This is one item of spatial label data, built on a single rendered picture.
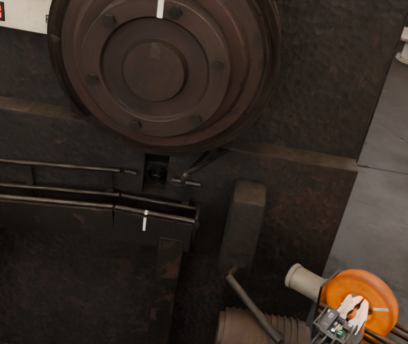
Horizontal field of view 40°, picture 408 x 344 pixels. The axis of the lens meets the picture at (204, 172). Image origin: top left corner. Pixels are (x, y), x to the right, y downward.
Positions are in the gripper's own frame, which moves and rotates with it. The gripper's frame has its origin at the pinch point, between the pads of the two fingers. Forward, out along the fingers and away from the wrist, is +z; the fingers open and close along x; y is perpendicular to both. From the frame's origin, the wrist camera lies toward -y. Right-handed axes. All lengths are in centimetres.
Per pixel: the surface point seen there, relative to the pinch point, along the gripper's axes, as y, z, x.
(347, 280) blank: 4.3, 0.2, 4.1
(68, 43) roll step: 46, -13, 65
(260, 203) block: 8.1, 2.8, 29.4
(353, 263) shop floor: -98, 70, 32
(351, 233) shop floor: -103, 86, 43
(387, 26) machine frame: 39, 37, 23
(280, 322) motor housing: -16.3, -7.5, 15.3
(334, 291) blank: 0.1, -1.2, 5.9
